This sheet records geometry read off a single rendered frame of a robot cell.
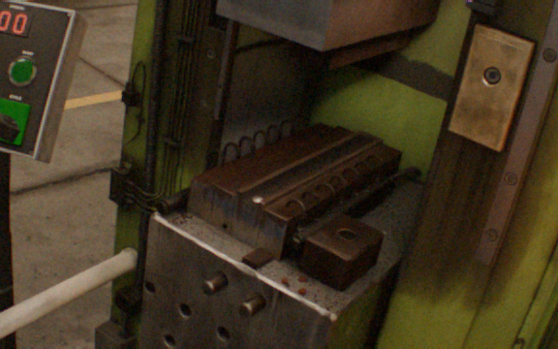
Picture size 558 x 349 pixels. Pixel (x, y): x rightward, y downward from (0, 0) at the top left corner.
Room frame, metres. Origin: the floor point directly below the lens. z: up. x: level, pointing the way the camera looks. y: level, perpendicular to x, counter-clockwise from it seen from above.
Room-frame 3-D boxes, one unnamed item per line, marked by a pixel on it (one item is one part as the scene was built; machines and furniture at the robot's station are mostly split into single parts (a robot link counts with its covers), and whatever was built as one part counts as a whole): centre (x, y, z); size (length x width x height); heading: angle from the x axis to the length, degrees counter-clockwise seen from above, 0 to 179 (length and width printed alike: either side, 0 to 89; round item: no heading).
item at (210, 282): (0.97, 0.07, 0.87); 0.04 x 0.03 x 0.03; 150
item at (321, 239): (1.02, -0.12, 0.95); 0.12 x 0.08 x 0.06; 150
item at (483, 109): (1.02, -0.28, 1.27); 0.09 x 0.02 x 0.17; 60
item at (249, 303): (0.94, 0.00, 0.87); 0.04 x 0.03 x 0.03; 150
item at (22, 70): (1.18, 0.50, 1.09); 0.05 x 0.03 x 0.04; 60
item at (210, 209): (1.24, -0.04, 0.96); 0.42 x 0.20 x 0.09; 150
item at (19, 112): (1.13, 0.50, 1.01); 0.07 x 0.05 x 0.07; 85
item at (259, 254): (1.00, 0.01, 0.92); 0.04 x 0.03 x 0.01; 147
